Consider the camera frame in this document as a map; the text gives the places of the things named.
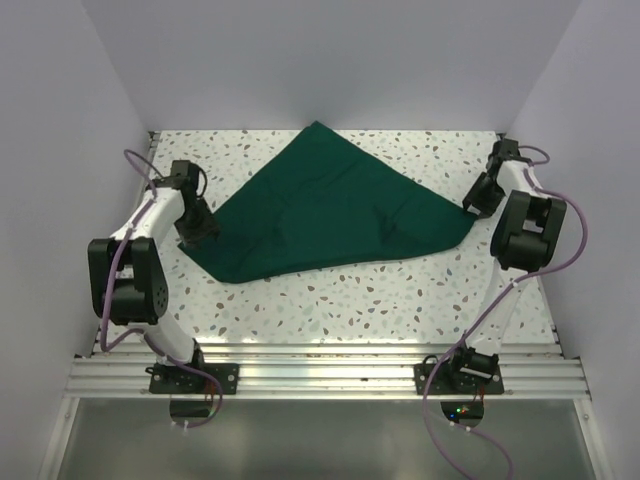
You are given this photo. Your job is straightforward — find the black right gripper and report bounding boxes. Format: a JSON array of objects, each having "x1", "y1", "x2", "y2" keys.
[{"x1": 462, "y1": 173, "x2": 505, "y2": 221}]

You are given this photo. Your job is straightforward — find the green surgical cloth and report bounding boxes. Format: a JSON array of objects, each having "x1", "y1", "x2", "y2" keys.
[{"x1": 180, "y1": 122, "x2": 477, "y2": 284}]

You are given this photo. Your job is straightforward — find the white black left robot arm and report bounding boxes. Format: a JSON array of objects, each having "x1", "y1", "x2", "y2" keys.
[{"x1": 88, "y1": 160, "x2": 219, "y2": 394}]

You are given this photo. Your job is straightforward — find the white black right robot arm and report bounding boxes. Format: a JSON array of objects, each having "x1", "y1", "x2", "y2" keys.
[{"x1": 445, "y1": 138, "x2": 567, "y2": 393}]

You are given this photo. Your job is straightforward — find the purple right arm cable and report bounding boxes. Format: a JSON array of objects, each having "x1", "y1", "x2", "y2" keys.
[{"x1": 421, "y1": 144, "x2": 589, "y2": 480}]

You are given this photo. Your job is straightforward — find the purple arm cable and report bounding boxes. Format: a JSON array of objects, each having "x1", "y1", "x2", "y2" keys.
[
  {"x1": 421, "y1": 144, "x2": 589, "y2": 480},
  {"x1": 99, "y1": 148, "x2": 224, "y2": 429}
]

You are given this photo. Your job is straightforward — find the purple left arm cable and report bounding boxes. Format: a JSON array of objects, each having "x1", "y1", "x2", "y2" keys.
[{"x1": 99, "y1": 148, "x2": 224, "y2": 429}]

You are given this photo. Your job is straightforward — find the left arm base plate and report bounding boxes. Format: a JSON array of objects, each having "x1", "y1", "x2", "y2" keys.
[{"x1": 145, "y1": 363, "x2": 240, "y2": 395}]

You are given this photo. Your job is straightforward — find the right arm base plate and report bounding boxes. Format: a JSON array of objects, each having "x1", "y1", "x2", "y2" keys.
[{"x1": 413, "y1": 363, "x2": 505, "y2": 396}]

